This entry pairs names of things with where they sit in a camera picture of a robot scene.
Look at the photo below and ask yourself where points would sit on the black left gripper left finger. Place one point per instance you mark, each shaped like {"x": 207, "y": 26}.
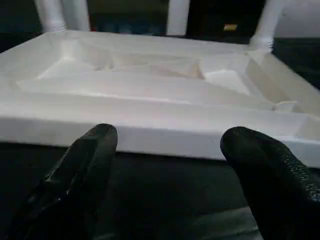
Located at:
{"x": 70, "y": 190}

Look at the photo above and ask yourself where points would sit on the black work mat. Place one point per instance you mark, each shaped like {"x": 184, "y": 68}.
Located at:
{"x": 160, "y": 200}

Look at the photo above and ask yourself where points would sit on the small yellow label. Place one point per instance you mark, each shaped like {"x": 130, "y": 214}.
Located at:
{"x": 230, "y": 27}

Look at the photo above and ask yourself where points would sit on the white flat panel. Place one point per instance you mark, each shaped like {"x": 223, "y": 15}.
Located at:
{"x": 300, "y": 17}

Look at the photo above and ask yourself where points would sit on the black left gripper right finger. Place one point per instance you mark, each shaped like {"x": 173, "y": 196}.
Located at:
{"x": 280, "y": 185}

